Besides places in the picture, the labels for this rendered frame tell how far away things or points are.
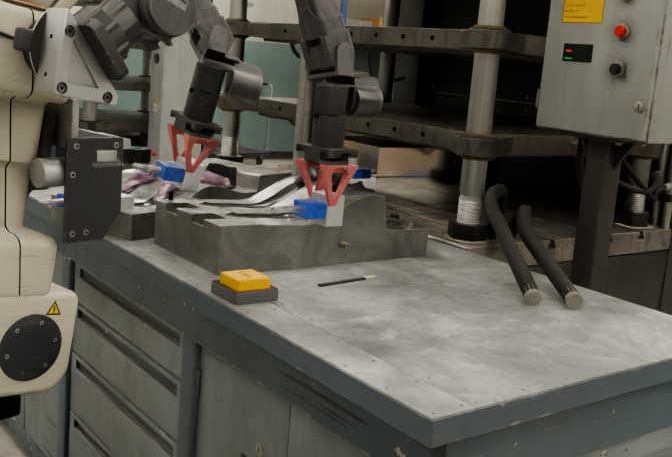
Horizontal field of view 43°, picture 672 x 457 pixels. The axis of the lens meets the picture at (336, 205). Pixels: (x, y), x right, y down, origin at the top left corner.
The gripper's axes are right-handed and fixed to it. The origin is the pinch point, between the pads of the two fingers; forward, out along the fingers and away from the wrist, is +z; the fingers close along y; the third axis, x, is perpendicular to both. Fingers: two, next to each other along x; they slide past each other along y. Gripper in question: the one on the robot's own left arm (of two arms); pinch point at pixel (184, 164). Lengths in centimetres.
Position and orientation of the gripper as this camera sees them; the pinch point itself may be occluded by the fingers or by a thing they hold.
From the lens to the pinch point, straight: 165.4
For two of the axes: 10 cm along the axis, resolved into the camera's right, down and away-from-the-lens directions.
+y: -5.7, -3.2, 7.6
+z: -2.9, 9.4, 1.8
